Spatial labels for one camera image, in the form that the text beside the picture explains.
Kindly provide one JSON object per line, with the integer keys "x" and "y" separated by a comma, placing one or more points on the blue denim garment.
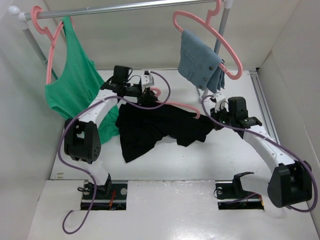
{"x": 199, "y": 64}

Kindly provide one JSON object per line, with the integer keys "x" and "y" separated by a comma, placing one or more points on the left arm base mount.
{"x": 114, "y": 199}

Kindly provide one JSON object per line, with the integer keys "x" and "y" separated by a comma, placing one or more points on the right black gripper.
{"x": 215, "y": 115}

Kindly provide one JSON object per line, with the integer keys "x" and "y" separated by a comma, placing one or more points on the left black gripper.
{"x": 148, "y": 95}

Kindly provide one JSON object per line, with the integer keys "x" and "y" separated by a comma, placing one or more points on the black t shirt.
{"x": 141, "y": 129}

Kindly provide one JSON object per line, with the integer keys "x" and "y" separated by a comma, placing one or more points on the aluminium rail right side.
{"x": 263, "y": 105}

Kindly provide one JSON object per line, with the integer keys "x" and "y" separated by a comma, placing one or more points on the green tank top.
{"x": 79, "y": 83}

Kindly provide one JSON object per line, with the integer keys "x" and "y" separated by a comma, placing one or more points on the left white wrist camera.
{"x": 146, "y": 80}

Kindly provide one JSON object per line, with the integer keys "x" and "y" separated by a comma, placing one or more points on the pink hanger with denim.
{"x": 207, "y": 25}

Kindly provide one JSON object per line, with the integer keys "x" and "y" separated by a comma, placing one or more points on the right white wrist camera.
{"x": 220, "y": 101}

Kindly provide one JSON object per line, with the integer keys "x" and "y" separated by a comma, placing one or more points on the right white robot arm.
{"x": 291, "y": 180}

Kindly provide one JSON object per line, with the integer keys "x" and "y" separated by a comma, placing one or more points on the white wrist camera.
{"x": 146, "y": 80}
{"x": 220, "y": 101}

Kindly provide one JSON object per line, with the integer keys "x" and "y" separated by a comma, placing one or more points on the metal clothes rack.
{"x": 37, "y": 14}

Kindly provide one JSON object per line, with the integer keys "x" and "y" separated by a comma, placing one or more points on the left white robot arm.
{"x": 81, "y": 136}

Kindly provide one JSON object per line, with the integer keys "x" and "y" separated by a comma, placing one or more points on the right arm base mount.
{"x": 230, "y": 195}

